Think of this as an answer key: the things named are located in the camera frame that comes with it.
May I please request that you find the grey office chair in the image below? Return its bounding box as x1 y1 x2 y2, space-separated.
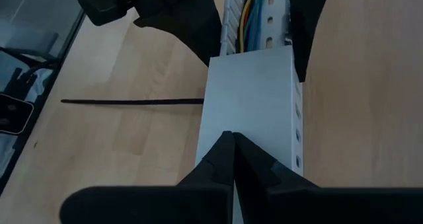
0 28 62 71

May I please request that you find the yellow cable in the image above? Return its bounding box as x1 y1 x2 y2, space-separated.
238 0 260 54

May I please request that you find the white slotted cable raceway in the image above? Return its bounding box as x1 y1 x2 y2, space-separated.
219 0 305 178

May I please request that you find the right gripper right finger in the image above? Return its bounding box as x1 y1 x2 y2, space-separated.
233 132 423 224

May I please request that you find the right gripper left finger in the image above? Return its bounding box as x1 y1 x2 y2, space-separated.
60 130 236 224

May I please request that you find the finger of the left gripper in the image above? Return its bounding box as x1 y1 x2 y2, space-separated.
286 0 333 83
134 0 223 67

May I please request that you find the black table camera box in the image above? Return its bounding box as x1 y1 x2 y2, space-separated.
0 93 35 135

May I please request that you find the black aluminium table frame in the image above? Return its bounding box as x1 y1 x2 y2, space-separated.
0 9 87 196

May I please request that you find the coloured wires bundle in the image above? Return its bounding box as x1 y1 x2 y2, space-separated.
245 0 269 52

